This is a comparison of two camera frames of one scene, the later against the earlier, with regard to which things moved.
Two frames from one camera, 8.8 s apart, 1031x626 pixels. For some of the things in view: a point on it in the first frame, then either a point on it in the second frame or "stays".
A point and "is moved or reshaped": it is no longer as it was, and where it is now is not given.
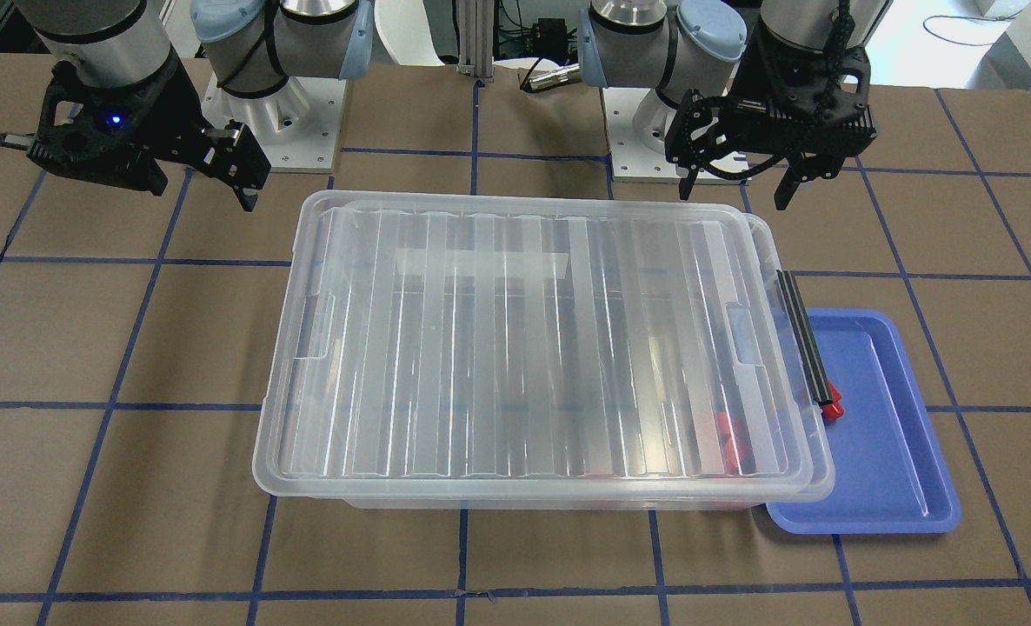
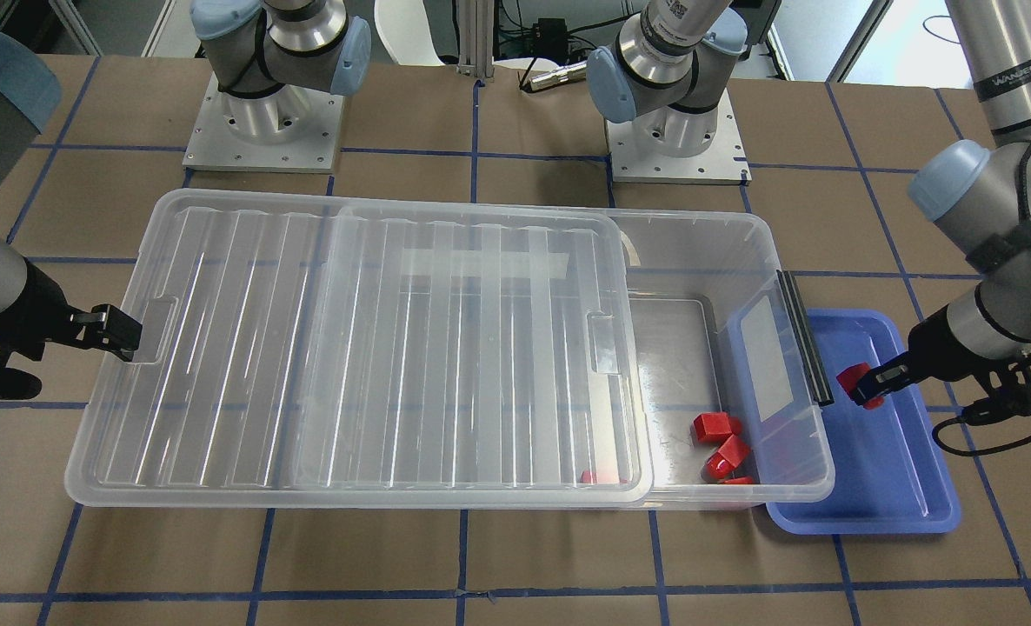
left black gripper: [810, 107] to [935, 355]
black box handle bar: [807, 337] stays
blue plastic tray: [888, 477] stays
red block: [835, 409] to [848, 379]
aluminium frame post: [475, 21] stays
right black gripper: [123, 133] to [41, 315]
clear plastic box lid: [436, 346] is moved or reshaped
